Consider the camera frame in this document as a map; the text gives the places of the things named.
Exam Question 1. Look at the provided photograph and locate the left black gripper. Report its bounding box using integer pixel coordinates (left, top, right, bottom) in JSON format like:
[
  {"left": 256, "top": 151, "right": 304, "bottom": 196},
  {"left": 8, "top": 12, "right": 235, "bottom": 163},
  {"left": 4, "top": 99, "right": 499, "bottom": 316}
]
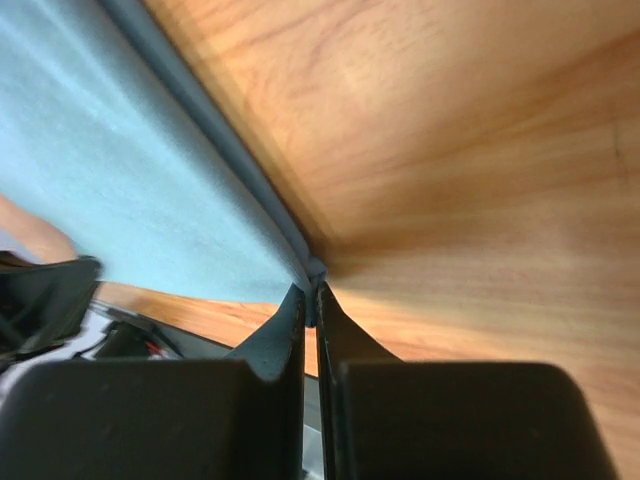
[{"left": 1, "top": 251, "right": 102, "bottom": 358}]

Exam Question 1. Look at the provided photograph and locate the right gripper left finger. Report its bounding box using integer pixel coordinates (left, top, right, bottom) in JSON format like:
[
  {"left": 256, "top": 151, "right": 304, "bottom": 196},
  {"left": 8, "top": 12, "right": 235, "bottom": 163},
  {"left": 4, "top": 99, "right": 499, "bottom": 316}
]
[{"left": 1, "top": 288, "right": 305, "bottom": 479}]

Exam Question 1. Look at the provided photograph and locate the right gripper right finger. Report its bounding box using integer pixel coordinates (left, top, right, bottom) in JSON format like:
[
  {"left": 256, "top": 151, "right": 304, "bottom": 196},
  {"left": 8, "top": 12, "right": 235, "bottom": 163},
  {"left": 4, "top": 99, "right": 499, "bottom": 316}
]
[{"left": 316, "top": 285, "right": 618, "bottom": 479}]

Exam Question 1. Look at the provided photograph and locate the grey-blue t shirt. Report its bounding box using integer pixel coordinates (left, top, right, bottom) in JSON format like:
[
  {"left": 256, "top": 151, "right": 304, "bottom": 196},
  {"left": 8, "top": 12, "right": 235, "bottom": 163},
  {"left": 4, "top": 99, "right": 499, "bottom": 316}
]
[{"left": 1, "top": 1, "right": 326, "bottom": 304}]

